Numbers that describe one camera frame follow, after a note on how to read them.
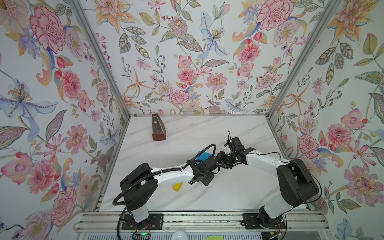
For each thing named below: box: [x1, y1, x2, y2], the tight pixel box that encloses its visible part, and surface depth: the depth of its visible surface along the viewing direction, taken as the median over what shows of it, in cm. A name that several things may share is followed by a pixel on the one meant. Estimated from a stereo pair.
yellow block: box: [172, 182, 183, 192], surface depth 86 cm
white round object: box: [171, 230, 188, 240], surface depth 67 cm
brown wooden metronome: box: [151, 113, 166, 141], surface depth 103 cm
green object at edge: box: [205, 235, 224, 240], surface depth 72 cm
